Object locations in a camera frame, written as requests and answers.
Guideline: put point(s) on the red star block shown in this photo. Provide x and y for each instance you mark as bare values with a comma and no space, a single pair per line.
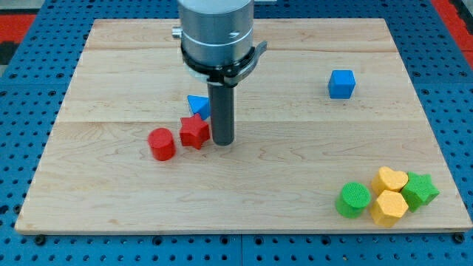
194,131

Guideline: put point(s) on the blue triangle block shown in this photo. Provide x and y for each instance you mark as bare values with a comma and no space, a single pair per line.
199,105

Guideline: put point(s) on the red cylinder block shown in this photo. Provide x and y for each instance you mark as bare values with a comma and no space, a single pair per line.
161,144

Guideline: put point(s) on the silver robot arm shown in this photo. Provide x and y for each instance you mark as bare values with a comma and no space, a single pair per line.
216,35

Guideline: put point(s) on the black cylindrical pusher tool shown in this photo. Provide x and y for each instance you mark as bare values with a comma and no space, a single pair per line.
221,99

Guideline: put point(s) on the wooden board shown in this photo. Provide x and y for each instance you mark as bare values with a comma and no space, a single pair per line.
294,147

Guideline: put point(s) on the blue cube block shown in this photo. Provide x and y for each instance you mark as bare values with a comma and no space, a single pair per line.
341,84

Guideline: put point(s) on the green cylinder block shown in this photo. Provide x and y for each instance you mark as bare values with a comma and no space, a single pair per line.
353,199

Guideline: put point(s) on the yellow heart block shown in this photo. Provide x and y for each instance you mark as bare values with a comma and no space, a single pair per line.
387,179

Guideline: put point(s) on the yellow hexagon block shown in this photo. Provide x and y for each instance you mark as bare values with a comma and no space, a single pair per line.
388,208

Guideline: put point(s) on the green star block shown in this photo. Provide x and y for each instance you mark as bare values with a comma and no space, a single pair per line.
419,190

